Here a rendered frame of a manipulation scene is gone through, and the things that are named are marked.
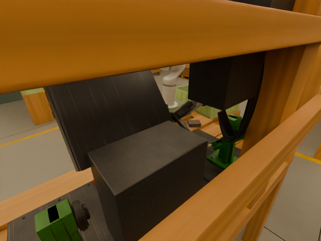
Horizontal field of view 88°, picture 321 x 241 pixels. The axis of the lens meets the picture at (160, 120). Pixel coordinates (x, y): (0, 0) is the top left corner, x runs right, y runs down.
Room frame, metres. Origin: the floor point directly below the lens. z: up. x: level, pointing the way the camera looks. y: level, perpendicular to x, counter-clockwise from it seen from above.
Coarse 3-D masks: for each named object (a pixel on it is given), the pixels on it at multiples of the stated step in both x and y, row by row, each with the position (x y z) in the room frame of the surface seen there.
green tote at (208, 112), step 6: (180, 90) 1.87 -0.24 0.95; (186, 90) 2.04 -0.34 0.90; (180, 96) 1.88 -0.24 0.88; (186, 96) 1.77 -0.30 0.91; (198, 108) 1.58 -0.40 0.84; (204, 108) 1.50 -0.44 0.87; (210, 108) 1.44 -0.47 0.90; (234, 108) 1.59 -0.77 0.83; (204, 114) 1.49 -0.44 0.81; (210, 114) 1.44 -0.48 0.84; (216, 114) 1.47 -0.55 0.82
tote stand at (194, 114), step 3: (195, 111) 1.62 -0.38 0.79; (234, 111) 1.59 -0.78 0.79; (237, 111) 1.59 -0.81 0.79; (240, 111) 1.60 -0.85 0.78; (192, 114) 1.55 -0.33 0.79; (195, 114) 1.54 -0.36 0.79; (198, 114) 1.54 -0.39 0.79; (228, 114) 1.52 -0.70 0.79; (237, 114) 1.58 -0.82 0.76; (192, 117) 1.50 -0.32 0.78; (216, 117) 1.46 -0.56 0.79; (213, 120) 1.42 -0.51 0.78; (216, 120) 1.44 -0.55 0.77; (216, 123) 1.44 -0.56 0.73
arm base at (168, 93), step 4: (164, 88) 1.38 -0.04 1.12; (168, 88) 1.37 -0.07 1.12; (172, 88) 1.37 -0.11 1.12; (164, 92) 1.38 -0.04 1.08; (168, 92) 1.37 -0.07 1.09; (172, 92) 1.37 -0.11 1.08; (164, 96) 1.38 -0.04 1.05; (168, 96) 1.36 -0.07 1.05; (172, 96) 1.38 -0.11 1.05; (164, 100) 1.38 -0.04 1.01; (168, 100) 1.37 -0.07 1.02; (172, 100) 1.38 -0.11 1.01; (168, 104) 1.37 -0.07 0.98; (172, 104) 1.38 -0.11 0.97; (176, 104) 1.41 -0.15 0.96; (172, 108) 1.34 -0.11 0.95
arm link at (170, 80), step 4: (184, 64) 1.40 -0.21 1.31; (172, 68) 1.37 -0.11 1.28; (176, 68) 1.38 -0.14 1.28; (180, 68) 1.38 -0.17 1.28; (172, 72) 1.43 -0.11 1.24; (176, 72) 1.39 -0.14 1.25; (180, 72) 1.38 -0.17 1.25; (168, 76) 1.40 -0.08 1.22; (172, 76) 1.38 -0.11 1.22; (176, 76) 1.37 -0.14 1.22; (164, 80) 1.39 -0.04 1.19; (168, 80) 1.37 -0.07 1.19; (172, 80) 1.37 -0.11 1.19; (176, 80) 1.40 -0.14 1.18; (164, 84) 1.38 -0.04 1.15; (168, 84) 1.37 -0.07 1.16; (172, 84) 1.37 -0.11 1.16
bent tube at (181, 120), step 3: (177, 108) 0.63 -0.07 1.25; (174, 111) 0.62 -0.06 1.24; (171, 114) 0.62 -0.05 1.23; (174, 117) 0.62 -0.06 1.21; (177, 120) 0.61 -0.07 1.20; (180, 120) 0.61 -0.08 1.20; (183, 120) 0.61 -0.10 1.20; (180, 123) 0.60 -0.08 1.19; (183, 123) 0.60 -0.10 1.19; (186, 123) 0.61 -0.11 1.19; (183, 126) 0.60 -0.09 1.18; (186, 126) 0.60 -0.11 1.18; (186, 129) 0.59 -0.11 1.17; (189, 129) 0.60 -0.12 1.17
